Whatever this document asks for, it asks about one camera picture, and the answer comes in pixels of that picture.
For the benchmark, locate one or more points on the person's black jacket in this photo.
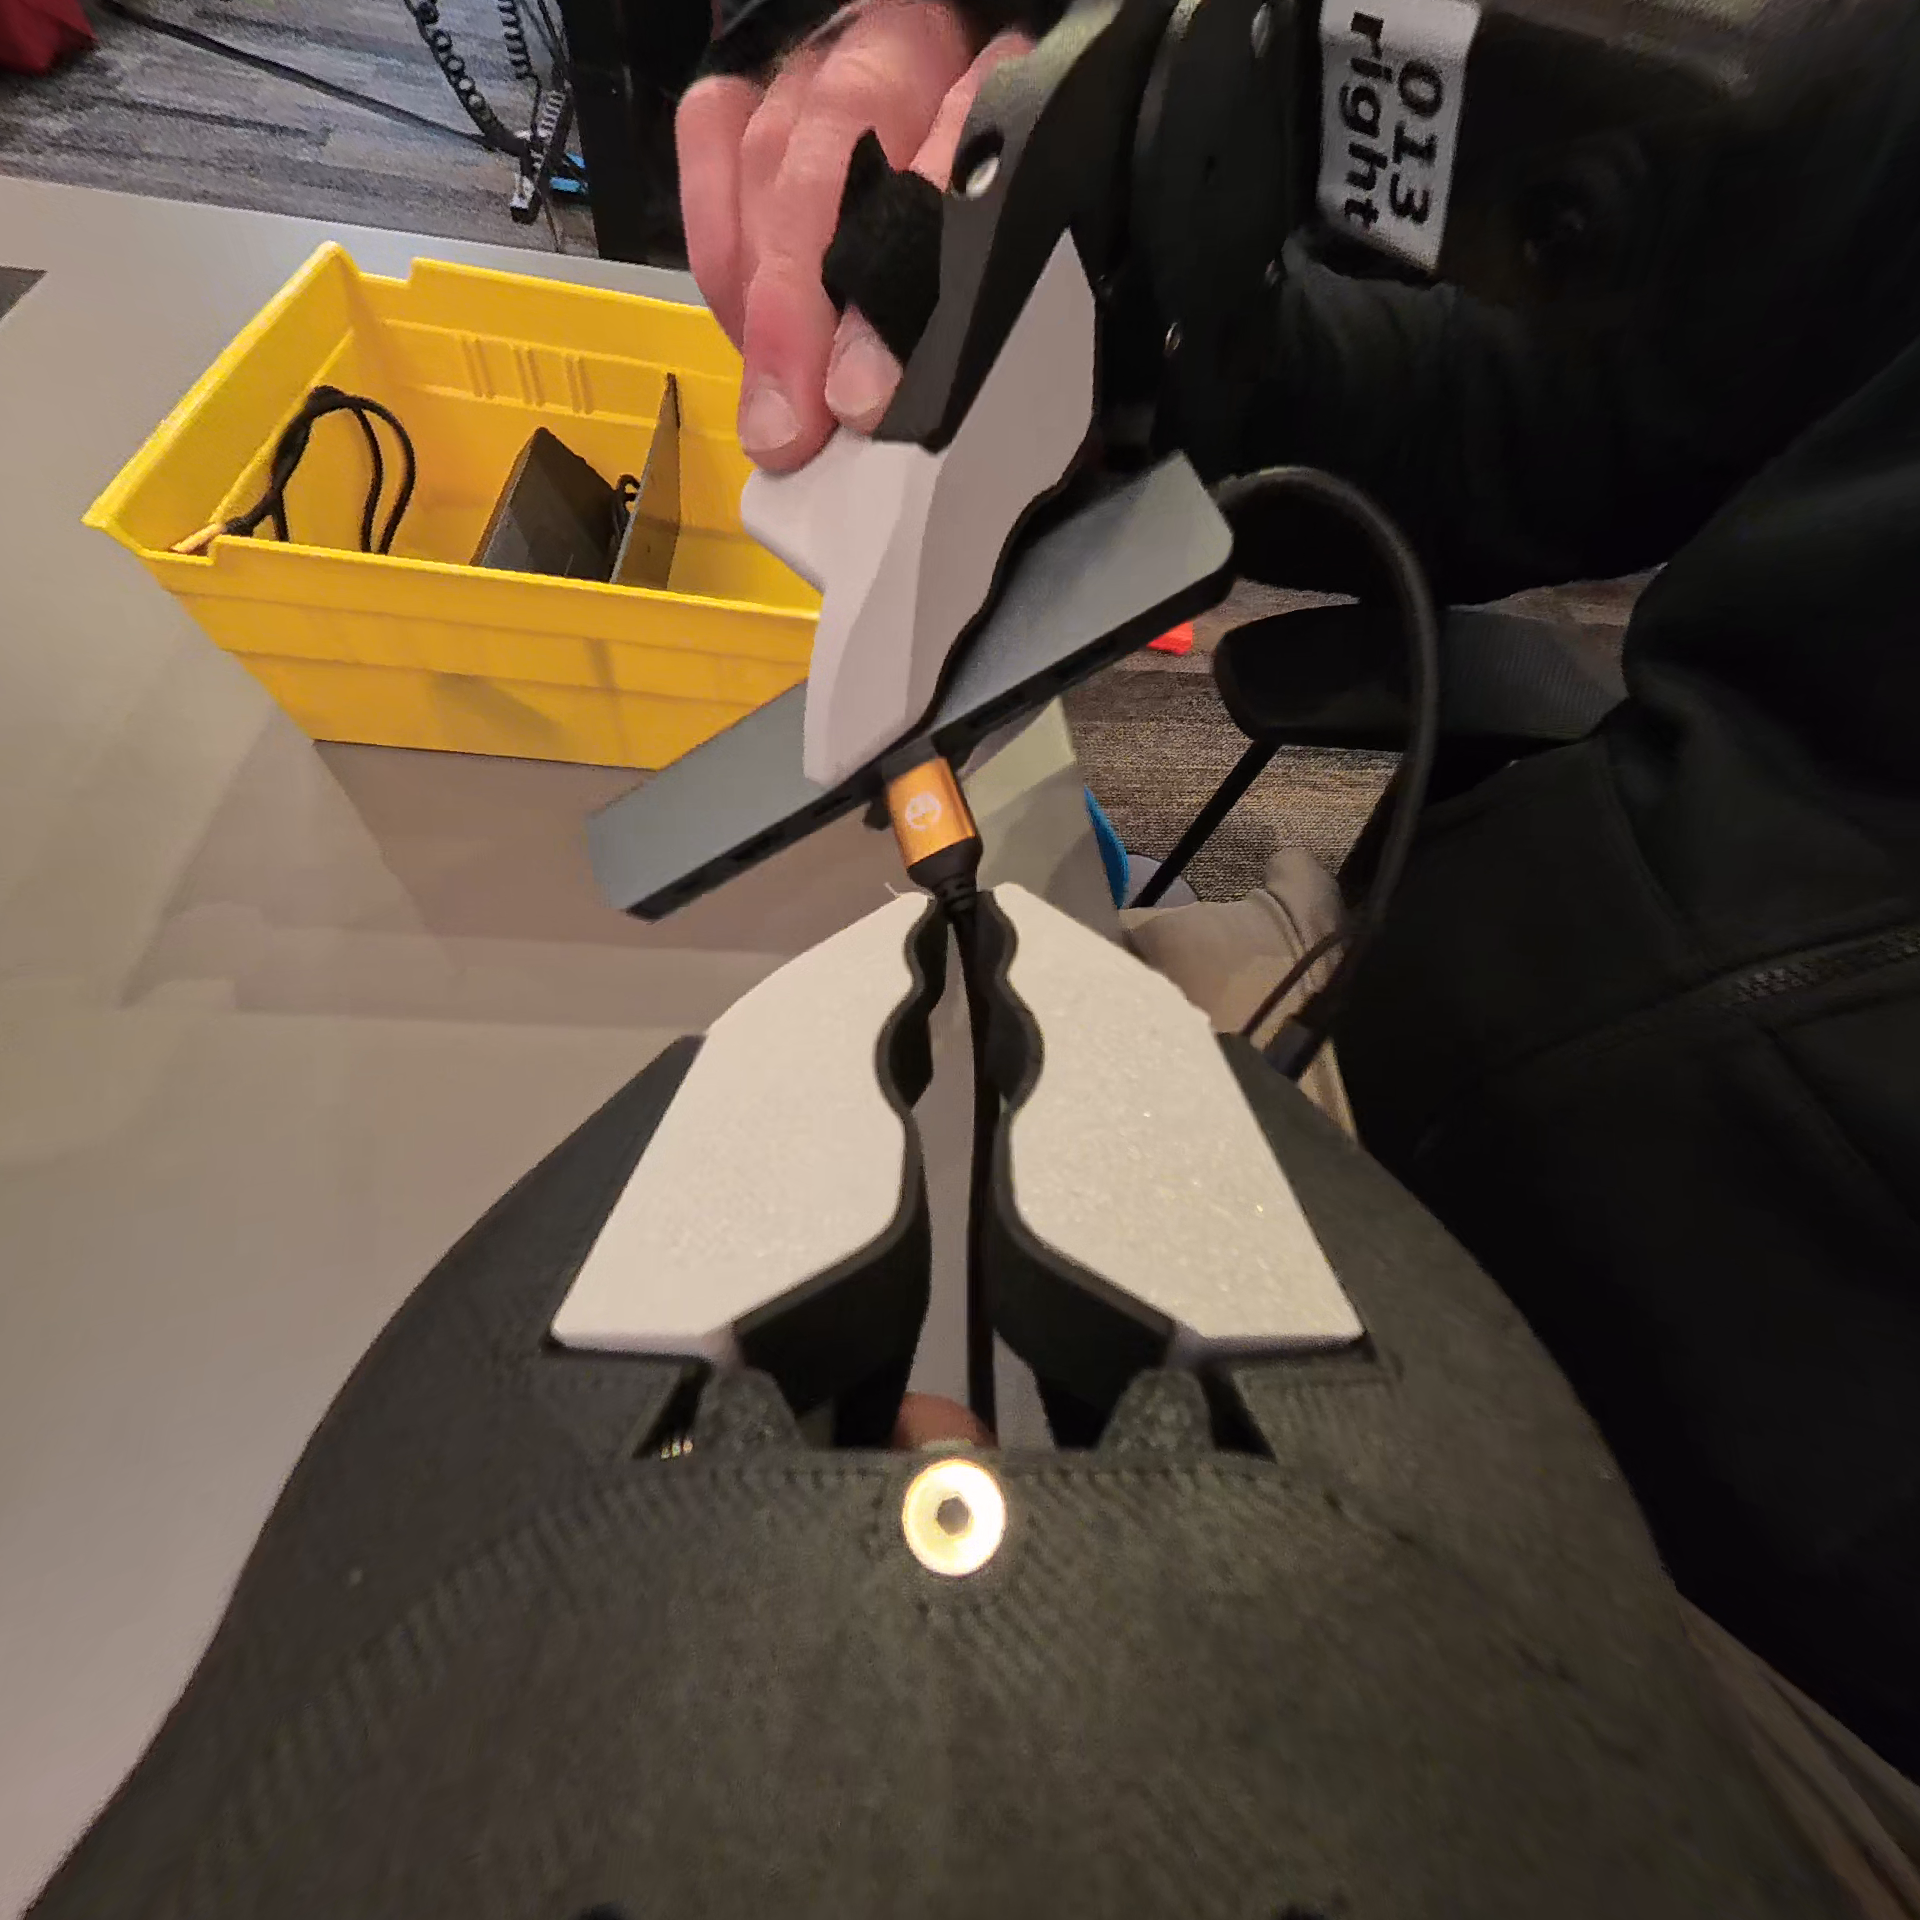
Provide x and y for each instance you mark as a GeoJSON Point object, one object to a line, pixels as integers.
{"type": "Point", "coordinates": [1652, 1049]}

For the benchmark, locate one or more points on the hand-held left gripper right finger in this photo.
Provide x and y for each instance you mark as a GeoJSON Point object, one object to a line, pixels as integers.
{"type": "Point", "coordinates": [1184, 1156]}

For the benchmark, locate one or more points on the red object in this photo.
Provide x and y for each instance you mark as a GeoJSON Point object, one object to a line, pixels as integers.
{"type": "Point", "coordinates": [38, 31]}

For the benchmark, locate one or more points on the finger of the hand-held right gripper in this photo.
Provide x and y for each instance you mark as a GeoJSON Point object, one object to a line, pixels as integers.
{"type": "Point", "coordinates": [932, 599]}

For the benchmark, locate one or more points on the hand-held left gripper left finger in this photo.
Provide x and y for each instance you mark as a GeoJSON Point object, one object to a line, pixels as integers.
{"type": "Point", "coordinates": [751, 1142]}

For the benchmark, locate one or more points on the black power adapter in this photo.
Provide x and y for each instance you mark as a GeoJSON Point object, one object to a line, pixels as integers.
{"type": "Point", "coordinates": [547, 510]}

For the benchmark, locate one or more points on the person's beige trousers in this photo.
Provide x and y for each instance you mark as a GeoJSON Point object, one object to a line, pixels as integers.
{"type": "Point", "coordinates": [1245, 932]}

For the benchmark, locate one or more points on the yellow plastic bin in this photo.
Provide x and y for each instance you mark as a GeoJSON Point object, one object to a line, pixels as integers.
{"type": "Point", "coordinates": [451, 662]}

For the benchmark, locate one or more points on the person's right hand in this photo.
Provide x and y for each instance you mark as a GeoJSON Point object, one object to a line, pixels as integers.
{"type": "Point", "coordinates": [797, 225]}

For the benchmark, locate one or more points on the dark grey usb hub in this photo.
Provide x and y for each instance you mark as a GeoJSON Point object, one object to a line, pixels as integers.
{"type": "Point", "coordinates": [1109, 556]}

